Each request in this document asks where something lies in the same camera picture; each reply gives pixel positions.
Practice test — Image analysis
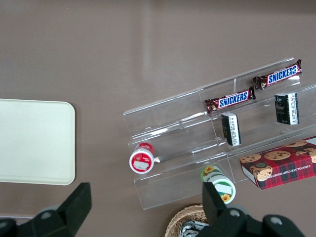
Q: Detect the red lid white cup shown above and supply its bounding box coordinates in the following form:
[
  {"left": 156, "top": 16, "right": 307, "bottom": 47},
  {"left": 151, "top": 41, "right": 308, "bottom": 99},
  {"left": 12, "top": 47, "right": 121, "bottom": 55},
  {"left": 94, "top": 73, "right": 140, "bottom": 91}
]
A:
[{"left": 128, "top": 142, "right": 156, "bottom": 175}]

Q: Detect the oval tan wicker basket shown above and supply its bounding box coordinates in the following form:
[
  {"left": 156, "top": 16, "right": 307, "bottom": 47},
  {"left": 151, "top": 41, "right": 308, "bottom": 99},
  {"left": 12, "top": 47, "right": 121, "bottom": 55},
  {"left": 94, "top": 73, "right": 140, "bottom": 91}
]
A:
[{"left": 164, "top": 203, "right": 210, "bottom": 237}]

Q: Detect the small black white box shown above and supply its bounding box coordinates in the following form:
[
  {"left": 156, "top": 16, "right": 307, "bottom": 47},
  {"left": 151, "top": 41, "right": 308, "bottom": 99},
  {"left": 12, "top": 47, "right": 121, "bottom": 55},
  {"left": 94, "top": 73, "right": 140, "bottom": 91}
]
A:
[
  {"left": 220, "top": 112, "right": 242, "bottom": 147},
  {"left": 274, "top": 92, "right": 300, "bottom": 126}
]

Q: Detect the green lid sunflower cup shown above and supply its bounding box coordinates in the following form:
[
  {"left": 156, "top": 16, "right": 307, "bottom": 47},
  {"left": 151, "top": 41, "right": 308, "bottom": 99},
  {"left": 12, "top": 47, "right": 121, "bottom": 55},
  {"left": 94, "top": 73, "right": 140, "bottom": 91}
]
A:
[{"left": 199, "top": 165, "right": 237, "bottom": 205}]

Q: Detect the beige plastic tray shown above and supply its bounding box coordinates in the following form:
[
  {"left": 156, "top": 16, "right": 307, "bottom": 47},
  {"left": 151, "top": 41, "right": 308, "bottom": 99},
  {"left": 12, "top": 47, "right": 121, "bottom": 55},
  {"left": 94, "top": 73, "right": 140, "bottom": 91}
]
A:
[{"left": 0, "top": 98, "right": 76, "bottom": 186}]

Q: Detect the aluminium foil container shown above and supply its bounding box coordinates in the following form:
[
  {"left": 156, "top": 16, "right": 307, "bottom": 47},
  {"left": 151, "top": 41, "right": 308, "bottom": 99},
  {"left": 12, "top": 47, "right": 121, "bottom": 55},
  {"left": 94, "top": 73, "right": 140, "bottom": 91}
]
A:
[{"left": 181, "top": 220, "right": 210, "bottom": 237}]

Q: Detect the clear acrylic stepped shelf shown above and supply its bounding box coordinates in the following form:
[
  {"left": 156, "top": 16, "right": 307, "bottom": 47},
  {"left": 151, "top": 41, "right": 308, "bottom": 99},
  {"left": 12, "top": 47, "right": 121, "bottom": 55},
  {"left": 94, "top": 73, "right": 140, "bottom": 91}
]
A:
[{"left": 122, "top": 57, "right": 316, "bottom": 211}]

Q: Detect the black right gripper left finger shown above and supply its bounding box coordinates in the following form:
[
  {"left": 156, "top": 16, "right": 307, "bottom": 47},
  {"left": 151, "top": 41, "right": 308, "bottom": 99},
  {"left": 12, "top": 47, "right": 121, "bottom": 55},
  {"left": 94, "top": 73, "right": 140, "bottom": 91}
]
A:
[{"left": 0, "top": 182, "right": 93, "bottom": 237}]

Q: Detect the Snickers chocolate bar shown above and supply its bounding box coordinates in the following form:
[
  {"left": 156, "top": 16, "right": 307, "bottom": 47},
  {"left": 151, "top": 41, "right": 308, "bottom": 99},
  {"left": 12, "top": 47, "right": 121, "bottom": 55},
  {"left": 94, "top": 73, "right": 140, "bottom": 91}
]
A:
[
  {"left": 204, "top": 86, "right": 256, "bottom": 114},
  {"left": 252, "top": 59, "right": 303, "bottom": 91}
]

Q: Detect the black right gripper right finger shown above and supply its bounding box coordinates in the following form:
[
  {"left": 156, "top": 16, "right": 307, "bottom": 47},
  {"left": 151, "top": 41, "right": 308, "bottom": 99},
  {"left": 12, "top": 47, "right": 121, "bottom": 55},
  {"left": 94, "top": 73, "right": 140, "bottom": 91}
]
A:
[{"left": 199, "top": 181, "right": 307, "bottom": 237}]

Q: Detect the red tartan cookie box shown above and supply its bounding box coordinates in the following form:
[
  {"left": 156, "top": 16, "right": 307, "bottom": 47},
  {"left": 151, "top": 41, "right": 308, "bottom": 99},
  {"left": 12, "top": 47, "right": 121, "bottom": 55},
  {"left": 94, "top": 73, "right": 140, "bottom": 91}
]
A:
[{"left": 239, "top": 136, "right": 316, "bottom": 191}]

